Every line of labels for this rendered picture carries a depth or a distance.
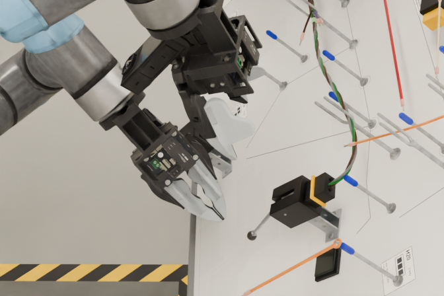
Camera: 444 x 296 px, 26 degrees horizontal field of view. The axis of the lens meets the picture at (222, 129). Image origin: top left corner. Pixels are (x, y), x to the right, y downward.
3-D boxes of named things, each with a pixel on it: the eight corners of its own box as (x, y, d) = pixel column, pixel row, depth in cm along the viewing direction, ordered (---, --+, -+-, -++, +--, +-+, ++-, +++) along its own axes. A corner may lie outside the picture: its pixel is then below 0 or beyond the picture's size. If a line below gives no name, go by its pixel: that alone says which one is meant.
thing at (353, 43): (349, 51, 148) (283, 1, 142) (348, 45, 150) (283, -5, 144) (359, 43, 147) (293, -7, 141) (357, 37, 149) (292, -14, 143)
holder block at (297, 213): (294, 202, 130) (273, 188, 128) (324, 188, 126) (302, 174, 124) (291, 228, 127) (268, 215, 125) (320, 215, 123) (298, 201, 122)
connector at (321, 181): (310, 193, 126) (299, 185, 125) (337, 178, 123) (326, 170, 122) (308, 211, 124) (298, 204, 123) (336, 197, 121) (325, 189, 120)
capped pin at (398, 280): (392, 280, 114) (328, 240, 109) (402, 273, 114) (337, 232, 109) (395, 289, 113) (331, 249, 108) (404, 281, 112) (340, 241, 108)
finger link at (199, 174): (229, 227, 126) (183, 176, 124) (222, 217, 132) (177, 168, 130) (247, 211, 126) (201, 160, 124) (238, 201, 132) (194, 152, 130)
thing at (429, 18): (450, 14, 124) (440, 5, 124) (449, 23, 124) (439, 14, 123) (433, 23, 127) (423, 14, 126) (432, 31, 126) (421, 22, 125)
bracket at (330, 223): (329, 214, 131) (302, 197, 129) (341, 209, 129) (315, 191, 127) (326, 243, 128) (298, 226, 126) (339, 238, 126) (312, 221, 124)
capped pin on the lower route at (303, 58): (304, 55, 159) (266, 26, 155) (309, 55, 158) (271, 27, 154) (300, 62, 159) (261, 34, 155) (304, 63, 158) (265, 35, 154)
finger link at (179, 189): (211, 243, 126) (164, 193, 124) (205, 232, 132) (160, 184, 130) (229, 227, 126) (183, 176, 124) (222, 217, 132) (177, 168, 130)
